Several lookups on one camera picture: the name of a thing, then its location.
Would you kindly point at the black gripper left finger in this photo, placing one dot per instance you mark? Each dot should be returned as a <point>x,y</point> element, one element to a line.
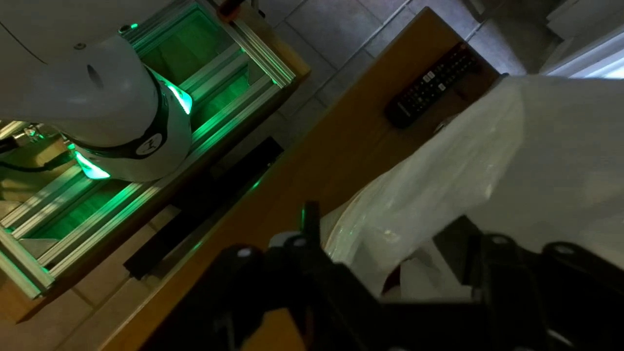
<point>305,304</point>

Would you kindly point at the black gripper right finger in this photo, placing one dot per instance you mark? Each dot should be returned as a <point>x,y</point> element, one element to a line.
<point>519,292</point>

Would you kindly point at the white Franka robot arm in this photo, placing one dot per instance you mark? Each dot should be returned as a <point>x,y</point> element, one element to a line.
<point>110,103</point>

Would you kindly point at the black remote control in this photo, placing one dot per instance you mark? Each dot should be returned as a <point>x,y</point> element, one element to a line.
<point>433,83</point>

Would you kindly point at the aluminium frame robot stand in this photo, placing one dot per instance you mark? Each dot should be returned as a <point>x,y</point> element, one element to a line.
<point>215,83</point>

